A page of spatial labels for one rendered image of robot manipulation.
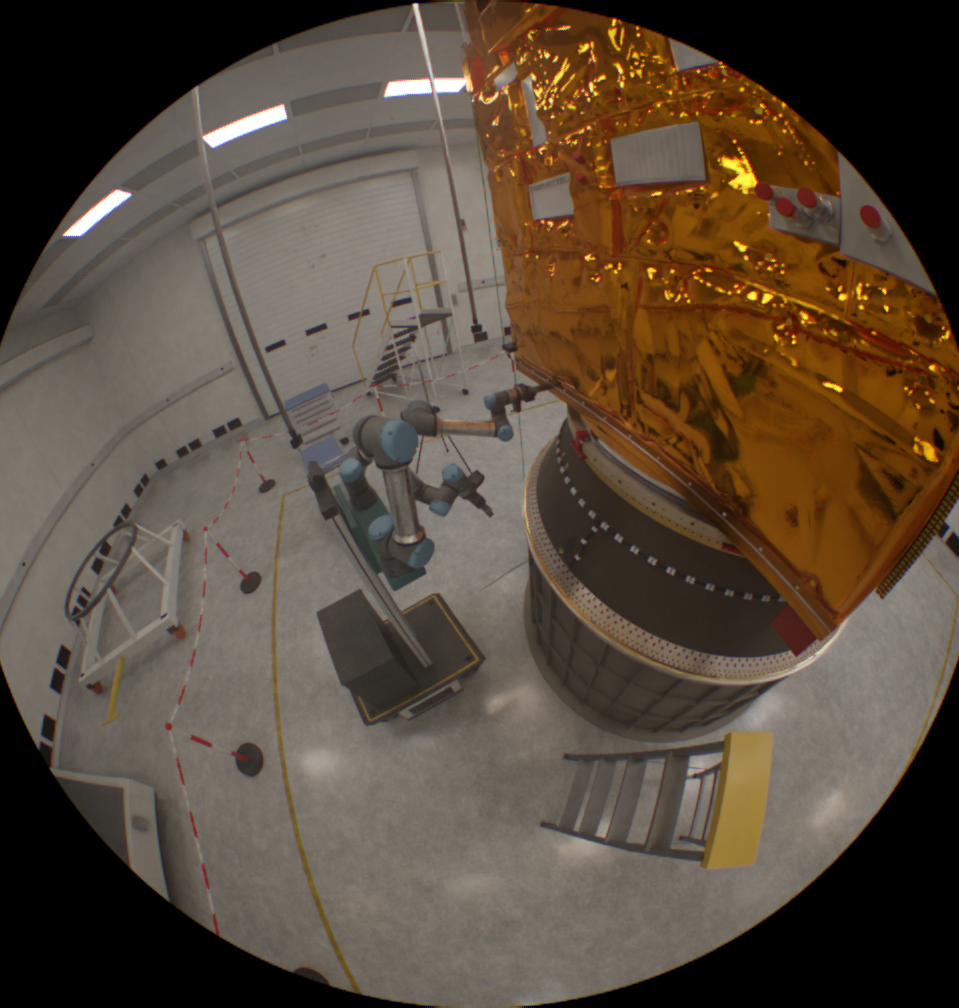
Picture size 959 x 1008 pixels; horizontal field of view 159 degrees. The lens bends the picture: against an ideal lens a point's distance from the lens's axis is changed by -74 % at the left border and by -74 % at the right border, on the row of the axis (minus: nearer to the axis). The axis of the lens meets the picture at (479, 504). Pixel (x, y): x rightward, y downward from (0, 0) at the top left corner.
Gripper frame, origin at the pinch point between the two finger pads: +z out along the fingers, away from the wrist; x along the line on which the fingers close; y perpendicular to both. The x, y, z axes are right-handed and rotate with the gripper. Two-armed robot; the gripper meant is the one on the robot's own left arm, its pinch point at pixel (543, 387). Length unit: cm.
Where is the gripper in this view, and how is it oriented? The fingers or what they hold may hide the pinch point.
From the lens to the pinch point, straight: 178.8
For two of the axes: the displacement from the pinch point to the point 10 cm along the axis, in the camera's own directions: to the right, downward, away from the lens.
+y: -1.4, -7.3, -6.7
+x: -3.4, -5.9, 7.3
